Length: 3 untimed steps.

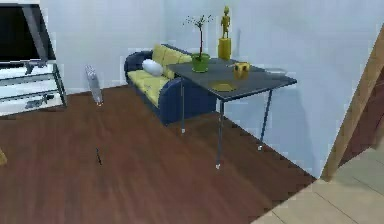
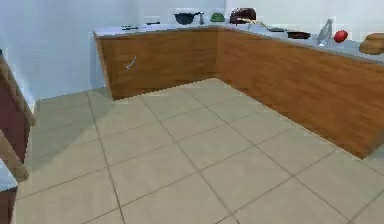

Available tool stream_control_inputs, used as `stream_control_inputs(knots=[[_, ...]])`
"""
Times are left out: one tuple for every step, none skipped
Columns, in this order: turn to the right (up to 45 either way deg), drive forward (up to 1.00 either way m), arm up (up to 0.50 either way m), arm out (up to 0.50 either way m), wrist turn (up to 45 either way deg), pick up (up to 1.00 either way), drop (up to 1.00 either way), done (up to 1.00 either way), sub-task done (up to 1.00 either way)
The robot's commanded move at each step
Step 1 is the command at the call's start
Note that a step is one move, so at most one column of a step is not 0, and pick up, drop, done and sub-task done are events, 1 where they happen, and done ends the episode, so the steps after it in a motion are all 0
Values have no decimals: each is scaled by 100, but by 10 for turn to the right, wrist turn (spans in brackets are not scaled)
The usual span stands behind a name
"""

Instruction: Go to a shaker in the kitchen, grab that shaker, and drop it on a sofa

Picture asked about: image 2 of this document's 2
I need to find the brown wooden kitchen counter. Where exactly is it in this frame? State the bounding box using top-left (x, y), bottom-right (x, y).
top-left (93, 22), bottom-right (384, 160)

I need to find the black bowl-shaped pot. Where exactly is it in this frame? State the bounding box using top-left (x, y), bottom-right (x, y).
top-left (173, 12), bottom-right (202, 26)

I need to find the green round lettuce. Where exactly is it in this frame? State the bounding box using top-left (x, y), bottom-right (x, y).
top-left (210, 12), bottom-right (226, 23)

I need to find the dark red toaster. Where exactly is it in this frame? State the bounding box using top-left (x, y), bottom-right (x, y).
top-left (229, 7), bottom-right (258, 25)

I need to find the black flat pan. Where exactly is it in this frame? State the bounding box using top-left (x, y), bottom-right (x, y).
top-left (286, 30), bottom-right (312, 40)

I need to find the clear glass bottle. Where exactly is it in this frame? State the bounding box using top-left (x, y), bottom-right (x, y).
top-left (316, 18), bottom-right (334, 47)

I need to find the red tomato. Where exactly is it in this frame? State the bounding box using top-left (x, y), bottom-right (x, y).
top-left (333, 29), bottom-right (349, 44)

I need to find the dark red wooden chair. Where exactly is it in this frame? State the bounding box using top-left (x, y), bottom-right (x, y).
top-left (0, 49), bottom-right (37, 224)

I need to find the brown bread loaf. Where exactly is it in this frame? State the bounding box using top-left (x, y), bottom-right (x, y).
top-left (359, 32), bottom-right (384, 56)

